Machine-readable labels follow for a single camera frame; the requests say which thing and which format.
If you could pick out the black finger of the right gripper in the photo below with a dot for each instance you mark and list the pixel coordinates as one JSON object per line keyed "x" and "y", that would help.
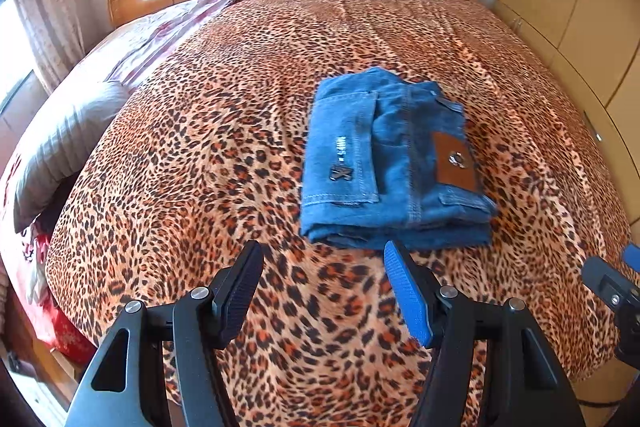
{"x": 617, "y": 292}

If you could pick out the light wooden wardrobe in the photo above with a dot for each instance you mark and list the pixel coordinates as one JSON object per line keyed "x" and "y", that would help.
{"x": 592, "y": 48}

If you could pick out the pink floral quilt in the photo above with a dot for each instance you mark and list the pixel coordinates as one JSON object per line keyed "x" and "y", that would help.
{"x": 129, "y": 54}

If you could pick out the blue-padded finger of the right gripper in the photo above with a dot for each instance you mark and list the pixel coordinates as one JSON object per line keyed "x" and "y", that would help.
{"x": 631, "y": 256}

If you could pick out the blue denim pants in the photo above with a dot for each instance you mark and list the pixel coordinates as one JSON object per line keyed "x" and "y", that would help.
{"x": 388, "y": 160}

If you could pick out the red floral blanket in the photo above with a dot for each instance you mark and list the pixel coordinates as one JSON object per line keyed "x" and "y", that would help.
{"x": 23, "y": 255}

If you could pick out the grey striped pillow left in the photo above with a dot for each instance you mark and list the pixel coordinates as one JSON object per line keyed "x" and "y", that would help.
{"x": 59, "y": 140}

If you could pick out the floral curtain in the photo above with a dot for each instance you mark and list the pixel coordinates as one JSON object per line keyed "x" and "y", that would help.
{"x": 55, "y": 36}

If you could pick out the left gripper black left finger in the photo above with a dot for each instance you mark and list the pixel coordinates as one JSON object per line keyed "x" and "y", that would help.
{"x": 124, "y": 384}

